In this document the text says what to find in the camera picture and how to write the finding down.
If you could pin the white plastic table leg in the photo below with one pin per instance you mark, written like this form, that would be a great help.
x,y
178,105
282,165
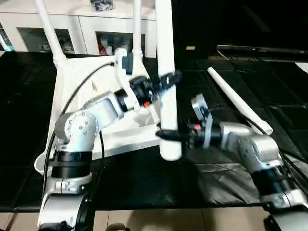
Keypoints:
x,y
137,29
238,98
166,38
50,33

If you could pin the white plastic table top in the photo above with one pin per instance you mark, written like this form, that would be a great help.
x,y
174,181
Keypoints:
x,y
72,82

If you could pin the small gold label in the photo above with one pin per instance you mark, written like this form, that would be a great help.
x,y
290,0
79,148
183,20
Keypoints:
x,y
190,47

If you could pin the red bottle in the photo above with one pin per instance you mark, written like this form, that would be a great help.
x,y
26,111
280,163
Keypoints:
x,y
102,47

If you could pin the black work mat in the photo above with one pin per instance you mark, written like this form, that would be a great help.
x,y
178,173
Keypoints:
x,y
144,187

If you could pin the black flat bar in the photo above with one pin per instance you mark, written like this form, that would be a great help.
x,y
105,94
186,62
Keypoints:
x,y
264,49

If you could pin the white board strip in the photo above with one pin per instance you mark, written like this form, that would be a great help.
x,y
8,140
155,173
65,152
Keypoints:
x,y
304,66

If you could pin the white cabinet with glass doors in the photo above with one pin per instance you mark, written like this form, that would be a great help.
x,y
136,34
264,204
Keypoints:
x,y
24,19

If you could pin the teal plastic tube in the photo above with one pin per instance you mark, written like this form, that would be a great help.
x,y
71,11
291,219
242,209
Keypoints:
x,y
5,41

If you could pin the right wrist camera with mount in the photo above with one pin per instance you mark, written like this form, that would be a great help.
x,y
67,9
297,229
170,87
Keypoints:
x,y
201,108

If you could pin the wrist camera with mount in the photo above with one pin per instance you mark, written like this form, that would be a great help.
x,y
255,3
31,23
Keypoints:
x,y
201,108
124,65

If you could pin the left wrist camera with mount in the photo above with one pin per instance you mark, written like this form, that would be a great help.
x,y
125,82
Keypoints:
x,y
124,65

